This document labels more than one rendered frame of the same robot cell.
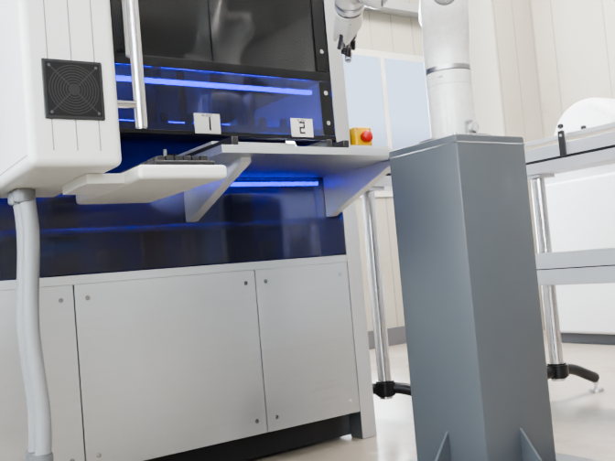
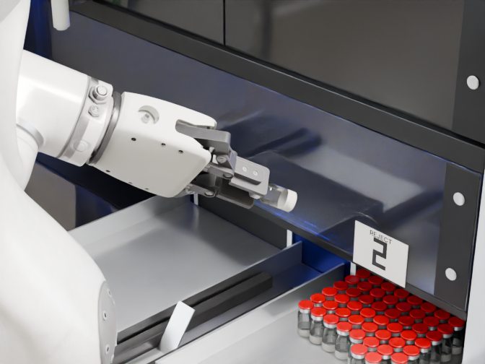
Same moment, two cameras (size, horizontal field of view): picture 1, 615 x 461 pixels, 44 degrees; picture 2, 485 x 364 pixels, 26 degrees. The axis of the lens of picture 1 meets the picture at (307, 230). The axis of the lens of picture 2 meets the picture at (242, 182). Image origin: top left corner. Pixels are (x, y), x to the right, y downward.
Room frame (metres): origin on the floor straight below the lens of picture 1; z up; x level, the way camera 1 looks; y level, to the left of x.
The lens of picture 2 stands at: (2.10, -1.10, 1.70)
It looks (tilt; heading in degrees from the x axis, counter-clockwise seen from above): 27 degrees down; 82
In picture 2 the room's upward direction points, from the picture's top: straight up
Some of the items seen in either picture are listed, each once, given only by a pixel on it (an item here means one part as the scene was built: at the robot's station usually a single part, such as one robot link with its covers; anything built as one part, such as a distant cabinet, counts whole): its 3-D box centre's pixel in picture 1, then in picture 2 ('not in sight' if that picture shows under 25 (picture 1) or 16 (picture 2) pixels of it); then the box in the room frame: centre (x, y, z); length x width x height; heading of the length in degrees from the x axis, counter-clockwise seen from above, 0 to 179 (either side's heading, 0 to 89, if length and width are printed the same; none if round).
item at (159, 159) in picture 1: (150, 174); not in sight; (1.76, 0.35, 0.82); 0.40 x 0.14 x 0.02; 33
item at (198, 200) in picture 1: (216, 191); not in sight; (2.04, 0.24, 0.80); 0.34 x 0.03 x 0.13; 35
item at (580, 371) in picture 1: (558, 381); not in sight; (2.85, -0.88, 0.07); 0.50 x 0.08 x 0.14; 125
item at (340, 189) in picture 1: (361, 189); not in sight; (2.33, -0.17, 0.80); 0.34 x 0.03 x 0.13; 35
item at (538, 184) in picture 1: (547, 277); not in sight; (2.85, -0.88, 0.46); 0.09 x 0.09 x 0.77; 35
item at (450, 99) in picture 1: (451, 109); not in sight; (1.98, -0.41, 0.95); 0.19 x 0.19 x 0.18
